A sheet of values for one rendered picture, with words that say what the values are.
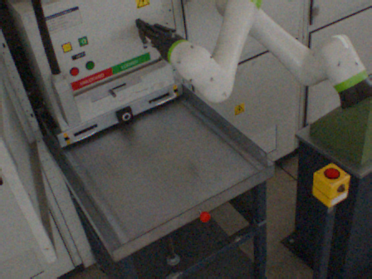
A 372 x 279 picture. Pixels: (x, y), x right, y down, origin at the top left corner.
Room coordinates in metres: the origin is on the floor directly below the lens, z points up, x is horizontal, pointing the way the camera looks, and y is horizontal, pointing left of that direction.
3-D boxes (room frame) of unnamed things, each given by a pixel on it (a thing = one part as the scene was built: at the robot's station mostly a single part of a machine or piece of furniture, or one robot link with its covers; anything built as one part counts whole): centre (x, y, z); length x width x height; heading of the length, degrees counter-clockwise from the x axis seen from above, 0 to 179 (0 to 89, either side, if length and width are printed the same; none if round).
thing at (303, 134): (1.39, -0.69, 0.74); 0.42 x 0.32 x 0.02; 120
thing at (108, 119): (1.54, 0.24, 0.90); 0.54 x 0.05 x 0.06; 116
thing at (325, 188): (1.03, -0.43, 0.85); 0.08 x 0.08 x 0.10; 26
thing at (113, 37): (1.53, 0.23, 1.15); 0.48 x 0.01 x 0.48; 116
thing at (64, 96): (1.37, 0.39, 1.09); 0.08 x 0.05 x 0.17; 26
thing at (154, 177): (1.34, 0.14, 0.82); 0.68 x 0.62 x 0.06; 26
